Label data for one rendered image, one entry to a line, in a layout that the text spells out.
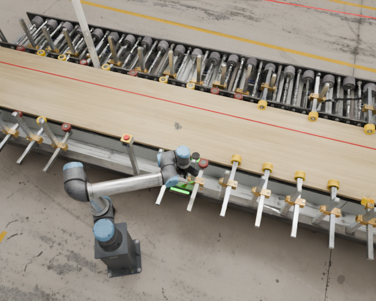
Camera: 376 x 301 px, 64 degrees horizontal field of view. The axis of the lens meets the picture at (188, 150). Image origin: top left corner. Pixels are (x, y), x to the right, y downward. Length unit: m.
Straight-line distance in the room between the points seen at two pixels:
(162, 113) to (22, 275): 2.00
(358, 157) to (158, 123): 1.69
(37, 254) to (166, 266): 1.26
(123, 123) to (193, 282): 1.59
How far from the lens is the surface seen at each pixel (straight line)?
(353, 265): 3.44
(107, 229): 2.32
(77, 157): 2.87
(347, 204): 2.75
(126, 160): 2.83
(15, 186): 3.85
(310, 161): 2.63
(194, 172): 2.11
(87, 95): 3.04
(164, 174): 1.86
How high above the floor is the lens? 3.00
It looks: 57 degrees down
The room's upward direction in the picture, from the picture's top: straight up
